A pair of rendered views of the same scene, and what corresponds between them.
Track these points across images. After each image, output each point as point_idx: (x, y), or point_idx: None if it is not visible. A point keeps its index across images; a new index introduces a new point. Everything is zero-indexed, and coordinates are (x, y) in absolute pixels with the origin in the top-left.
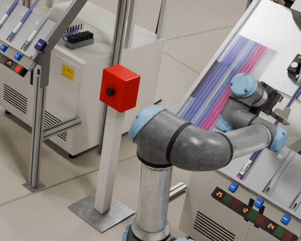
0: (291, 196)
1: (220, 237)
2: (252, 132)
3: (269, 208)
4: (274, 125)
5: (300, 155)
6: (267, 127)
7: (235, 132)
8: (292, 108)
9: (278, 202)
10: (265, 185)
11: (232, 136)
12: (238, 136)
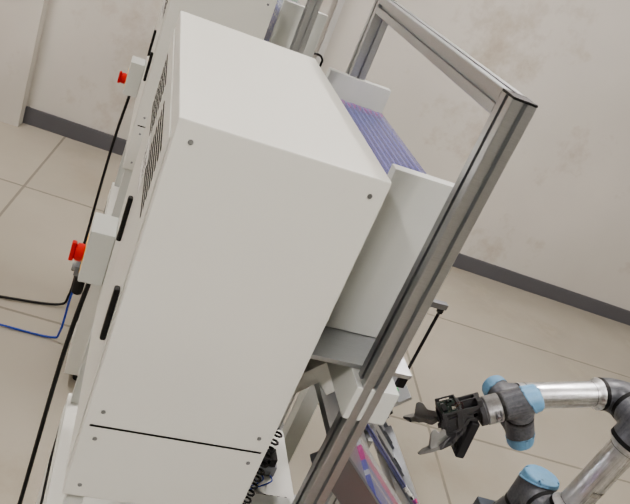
0: (388, 444)
1: None
2: (550, 382)
3: None
4: (503, 382)
5: (374, 426)
6: (518, 383)
7: (576, 385)
8: None
9: (401, 454)
10: (400, 469)
11: (585, 382)
12: (575, 382)
